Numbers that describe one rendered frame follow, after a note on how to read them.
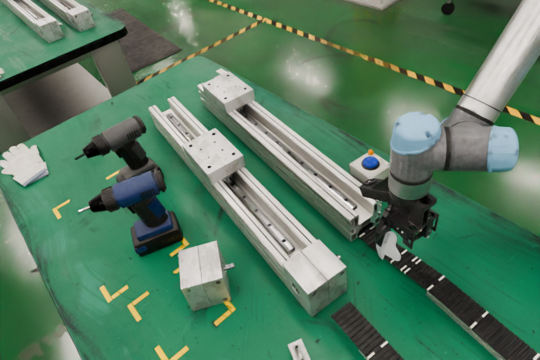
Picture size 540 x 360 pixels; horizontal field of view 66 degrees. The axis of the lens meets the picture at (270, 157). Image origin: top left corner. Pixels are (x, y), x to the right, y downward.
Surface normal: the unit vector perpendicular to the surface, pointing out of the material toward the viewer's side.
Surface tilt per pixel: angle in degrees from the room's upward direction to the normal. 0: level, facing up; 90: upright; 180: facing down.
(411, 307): 0
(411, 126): 0
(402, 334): 0
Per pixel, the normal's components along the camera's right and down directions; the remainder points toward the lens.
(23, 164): -0.04, -0.67
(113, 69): 0.64, 0.45
